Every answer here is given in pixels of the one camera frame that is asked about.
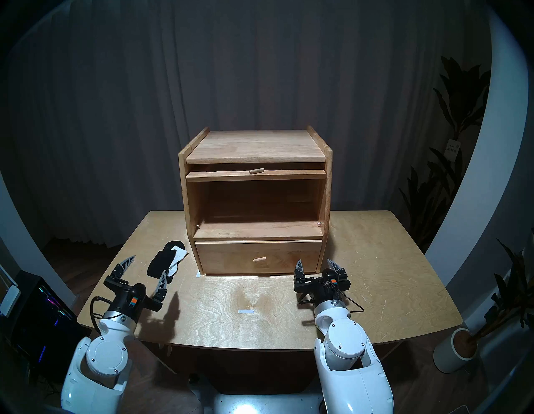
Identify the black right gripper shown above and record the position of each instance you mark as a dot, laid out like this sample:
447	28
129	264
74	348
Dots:
313	288

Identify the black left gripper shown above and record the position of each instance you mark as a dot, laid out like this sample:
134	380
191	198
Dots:
116	304

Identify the black and white sock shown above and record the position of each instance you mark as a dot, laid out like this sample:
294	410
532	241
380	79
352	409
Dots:
160	263

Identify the wooden sliding tray with peg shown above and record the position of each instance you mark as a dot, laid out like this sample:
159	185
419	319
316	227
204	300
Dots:
217	175

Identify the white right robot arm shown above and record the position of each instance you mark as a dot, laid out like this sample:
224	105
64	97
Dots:
346	346

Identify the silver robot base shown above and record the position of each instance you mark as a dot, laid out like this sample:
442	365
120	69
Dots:
250	405

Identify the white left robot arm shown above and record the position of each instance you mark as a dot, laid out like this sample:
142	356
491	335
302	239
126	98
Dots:
104	354

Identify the wooden drawer with peg knob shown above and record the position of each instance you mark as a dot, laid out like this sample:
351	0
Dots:
229	256

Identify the black computer with coloured lights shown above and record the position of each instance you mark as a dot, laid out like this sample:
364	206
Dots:
46	325

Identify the white box device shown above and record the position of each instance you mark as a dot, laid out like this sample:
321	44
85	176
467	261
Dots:
9	300

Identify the wooden cabinet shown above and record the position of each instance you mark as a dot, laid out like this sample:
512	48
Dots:
254	146

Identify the white round plant pot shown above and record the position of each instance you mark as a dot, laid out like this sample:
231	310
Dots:
448	354

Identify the white plant label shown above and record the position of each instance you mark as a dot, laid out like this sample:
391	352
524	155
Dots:
452	149

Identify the small dark potted plant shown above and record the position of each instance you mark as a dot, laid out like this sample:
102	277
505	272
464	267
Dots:
511	300

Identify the wide white curved arch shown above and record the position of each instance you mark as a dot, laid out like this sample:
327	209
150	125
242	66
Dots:
492	146

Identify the grey curtain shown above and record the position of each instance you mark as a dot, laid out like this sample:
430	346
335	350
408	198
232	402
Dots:
250	62

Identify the tall dark leafy plant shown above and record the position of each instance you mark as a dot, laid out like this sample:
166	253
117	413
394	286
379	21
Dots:
463	100

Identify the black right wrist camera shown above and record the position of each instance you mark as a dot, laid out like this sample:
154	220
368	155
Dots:
329	278

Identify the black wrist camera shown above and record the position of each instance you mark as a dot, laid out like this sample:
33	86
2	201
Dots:
329	278
134	298

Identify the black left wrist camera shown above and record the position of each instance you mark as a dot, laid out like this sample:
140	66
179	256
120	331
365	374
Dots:
134	298

